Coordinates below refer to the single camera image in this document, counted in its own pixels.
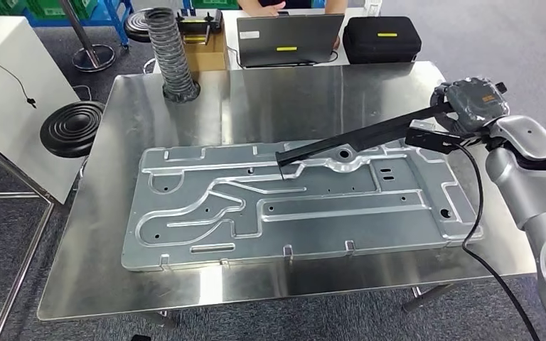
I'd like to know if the person's right hand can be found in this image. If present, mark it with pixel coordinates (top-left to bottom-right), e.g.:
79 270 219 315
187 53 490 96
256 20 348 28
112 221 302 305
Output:
237 0 287 18

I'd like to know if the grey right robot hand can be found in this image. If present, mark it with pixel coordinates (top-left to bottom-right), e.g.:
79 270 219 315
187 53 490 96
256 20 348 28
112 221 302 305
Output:
430 77 511 138

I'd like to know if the black plastic car panel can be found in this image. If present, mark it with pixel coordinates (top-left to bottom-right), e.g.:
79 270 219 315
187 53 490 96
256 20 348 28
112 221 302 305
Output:
274 101 456 183

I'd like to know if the steel workbench table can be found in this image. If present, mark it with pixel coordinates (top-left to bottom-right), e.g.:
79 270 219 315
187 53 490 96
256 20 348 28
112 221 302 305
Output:
36 60 538 327

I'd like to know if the cardboard box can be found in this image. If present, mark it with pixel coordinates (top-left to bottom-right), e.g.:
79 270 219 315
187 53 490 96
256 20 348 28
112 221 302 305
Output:
178 18 230 73

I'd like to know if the black case yellow label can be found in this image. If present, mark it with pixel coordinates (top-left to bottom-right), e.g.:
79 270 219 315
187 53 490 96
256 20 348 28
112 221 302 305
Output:
341 16 423 65

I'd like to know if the black round stool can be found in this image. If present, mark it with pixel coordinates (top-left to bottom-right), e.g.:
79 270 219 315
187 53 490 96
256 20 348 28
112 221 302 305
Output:
39 99 107 160
123 7 154 44

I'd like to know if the blue metal cart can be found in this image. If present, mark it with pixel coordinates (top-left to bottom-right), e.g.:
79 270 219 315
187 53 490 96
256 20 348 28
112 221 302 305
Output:
20 0 136 48

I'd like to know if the stamped metal plate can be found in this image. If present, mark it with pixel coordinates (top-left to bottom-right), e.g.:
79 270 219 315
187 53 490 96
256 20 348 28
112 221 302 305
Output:
120 138 486 273

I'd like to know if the green plastic crate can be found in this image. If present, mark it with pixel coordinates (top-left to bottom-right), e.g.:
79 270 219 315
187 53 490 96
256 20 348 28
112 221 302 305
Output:
0 0 100 18

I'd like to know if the white cabinet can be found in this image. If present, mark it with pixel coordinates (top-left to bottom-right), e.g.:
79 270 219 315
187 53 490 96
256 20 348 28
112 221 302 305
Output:
0 16 87 206

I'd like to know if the steel side table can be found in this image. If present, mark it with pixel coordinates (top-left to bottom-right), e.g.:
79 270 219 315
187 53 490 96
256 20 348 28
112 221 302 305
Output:
0 96 58 341

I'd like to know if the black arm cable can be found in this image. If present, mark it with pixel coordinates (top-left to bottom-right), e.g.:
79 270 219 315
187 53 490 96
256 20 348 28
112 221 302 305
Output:
451 140 543 341

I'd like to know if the grey corrugated hose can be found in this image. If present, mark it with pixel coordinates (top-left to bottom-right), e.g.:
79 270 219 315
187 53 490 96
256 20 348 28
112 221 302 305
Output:
143 6 202 104

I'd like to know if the chrome pedestal stand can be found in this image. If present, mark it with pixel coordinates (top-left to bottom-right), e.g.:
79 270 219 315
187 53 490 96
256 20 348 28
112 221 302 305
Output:
58 0 117 73

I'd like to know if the thin black cable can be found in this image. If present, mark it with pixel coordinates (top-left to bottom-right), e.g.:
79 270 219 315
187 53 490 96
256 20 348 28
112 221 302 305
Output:
0 55 38 109

